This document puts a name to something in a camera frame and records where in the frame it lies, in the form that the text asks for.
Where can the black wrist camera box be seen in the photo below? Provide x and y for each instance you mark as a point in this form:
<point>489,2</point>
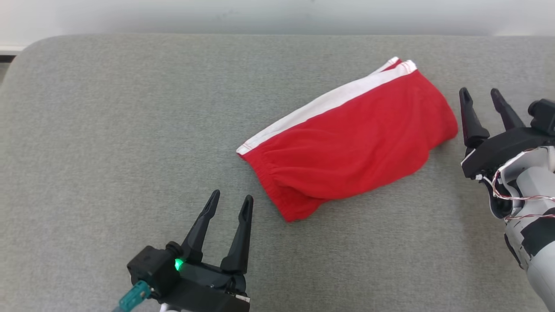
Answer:
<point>544,117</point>
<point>151,268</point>

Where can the red shorts with white stripe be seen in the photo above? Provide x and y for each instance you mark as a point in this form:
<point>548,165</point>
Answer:
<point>355,143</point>

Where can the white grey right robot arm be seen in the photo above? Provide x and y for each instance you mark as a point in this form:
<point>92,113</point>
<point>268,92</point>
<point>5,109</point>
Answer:
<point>537,242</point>

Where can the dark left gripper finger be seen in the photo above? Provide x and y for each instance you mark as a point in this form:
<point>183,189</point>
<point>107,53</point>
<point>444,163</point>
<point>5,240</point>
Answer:
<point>201,229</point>
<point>240,242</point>

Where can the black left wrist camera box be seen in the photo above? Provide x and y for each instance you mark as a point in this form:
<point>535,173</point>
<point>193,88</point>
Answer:
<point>151,268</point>

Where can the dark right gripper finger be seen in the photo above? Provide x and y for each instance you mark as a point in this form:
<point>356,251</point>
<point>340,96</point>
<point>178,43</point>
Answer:
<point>506,115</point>
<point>471,125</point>

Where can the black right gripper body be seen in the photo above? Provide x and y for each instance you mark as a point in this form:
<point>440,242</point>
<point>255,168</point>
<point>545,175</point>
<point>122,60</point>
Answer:
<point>498,149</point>

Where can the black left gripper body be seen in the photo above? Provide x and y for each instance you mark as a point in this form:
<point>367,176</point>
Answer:
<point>208,290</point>

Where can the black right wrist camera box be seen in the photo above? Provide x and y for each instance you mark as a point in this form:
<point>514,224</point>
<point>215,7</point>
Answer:
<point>544,117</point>

